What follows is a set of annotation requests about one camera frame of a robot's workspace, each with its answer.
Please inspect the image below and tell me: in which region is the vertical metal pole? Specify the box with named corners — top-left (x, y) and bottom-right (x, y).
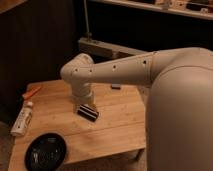
top-left (83, 0), bottom-right (92, 41)

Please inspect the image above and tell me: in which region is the white tube with cap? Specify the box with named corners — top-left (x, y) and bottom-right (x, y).
top-left (11, 101), bottom-right (33, 136)

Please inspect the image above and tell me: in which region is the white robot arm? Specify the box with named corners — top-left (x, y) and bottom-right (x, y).
top-left (60, 47), bottom-right (213, 171)

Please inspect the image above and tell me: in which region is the small dark block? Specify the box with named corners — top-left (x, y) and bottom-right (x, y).
top-left (111, 84), bottom-right (121, 89)

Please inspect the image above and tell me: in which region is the black ceramic bowl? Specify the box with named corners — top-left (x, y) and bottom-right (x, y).
top-left (24, 133), bottom-right (67, 171)

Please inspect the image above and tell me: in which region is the black rectangular box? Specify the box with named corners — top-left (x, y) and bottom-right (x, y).
top-left (77, 105), bottom-right (99, 122)

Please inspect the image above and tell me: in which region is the wooden shelf board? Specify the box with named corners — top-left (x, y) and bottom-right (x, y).
top-left (90, 0), bottom-right (213, 21)

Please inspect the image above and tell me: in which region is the orange marker pen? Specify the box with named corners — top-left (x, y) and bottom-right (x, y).
top-left (22, 86), bottom-right (42, 100)

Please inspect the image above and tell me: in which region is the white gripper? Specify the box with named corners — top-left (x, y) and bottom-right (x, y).
top-left (72, 92), bottom-right (97, 112)

